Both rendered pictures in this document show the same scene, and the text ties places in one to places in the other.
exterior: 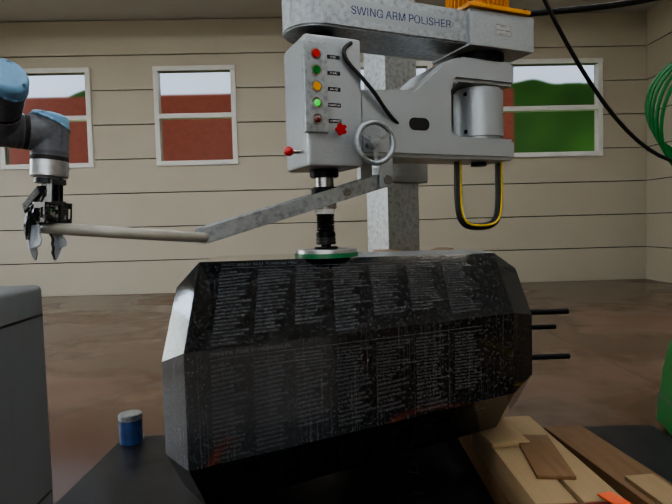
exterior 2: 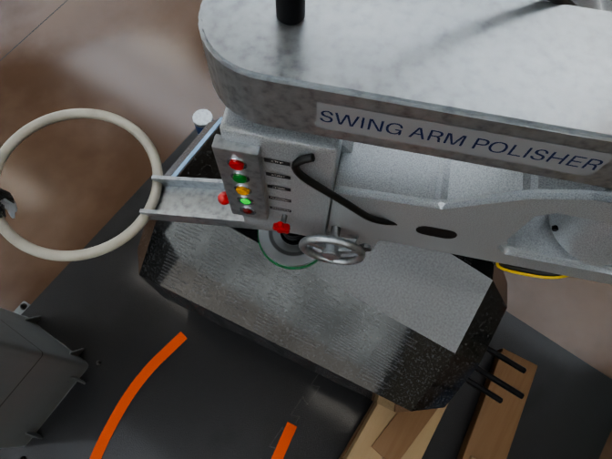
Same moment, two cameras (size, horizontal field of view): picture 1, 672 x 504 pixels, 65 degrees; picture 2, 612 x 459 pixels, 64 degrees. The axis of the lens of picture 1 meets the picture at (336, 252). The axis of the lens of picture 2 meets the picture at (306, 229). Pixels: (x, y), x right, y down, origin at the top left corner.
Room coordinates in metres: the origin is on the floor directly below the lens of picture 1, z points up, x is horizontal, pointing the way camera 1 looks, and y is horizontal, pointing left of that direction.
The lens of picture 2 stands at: (1.41, -0.27, 2.24)
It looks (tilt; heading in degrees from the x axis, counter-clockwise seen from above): 69 degrees down; 32
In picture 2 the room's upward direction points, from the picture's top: 3 degrees clockwise
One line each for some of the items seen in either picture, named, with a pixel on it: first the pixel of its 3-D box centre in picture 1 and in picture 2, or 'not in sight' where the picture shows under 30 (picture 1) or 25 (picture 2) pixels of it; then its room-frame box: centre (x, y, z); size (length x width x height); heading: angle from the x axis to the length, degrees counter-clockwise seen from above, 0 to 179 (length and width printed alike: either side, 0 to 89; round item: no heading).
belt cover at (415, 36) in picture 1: (408, 36); (519, 94); (1.98, -0.29, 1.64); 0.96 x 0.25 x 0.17; 113
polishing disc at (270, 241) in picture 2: (326, 250); (293, 232); (1.84, 0.03, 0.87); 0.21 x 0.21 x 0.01
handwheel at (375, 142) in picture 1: (370, 144); (334, 235); (1.77, -0.12, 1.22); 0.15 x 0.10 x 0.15; 113
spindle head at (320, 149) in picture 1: (343, 113); (330, 159); (1.87, -0.04, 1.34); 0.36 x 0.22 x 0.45; 113
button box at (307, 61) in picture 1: (314, 87); (244, 182); (1.71, 0.05, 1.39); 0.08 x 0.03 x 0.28; 113
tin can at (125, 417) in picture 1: (130, 427); (204, 124); (2.30, 0.93, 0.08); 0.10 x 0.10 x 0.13
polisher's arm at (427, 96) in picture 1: (422, 122); (475, 196); (1.98, -0.33, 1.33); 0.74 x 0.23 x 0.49; 113
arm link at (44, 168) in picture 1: (50, 170); not in sight; (1.39, 0.74, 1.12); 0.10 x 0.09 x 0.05; 144
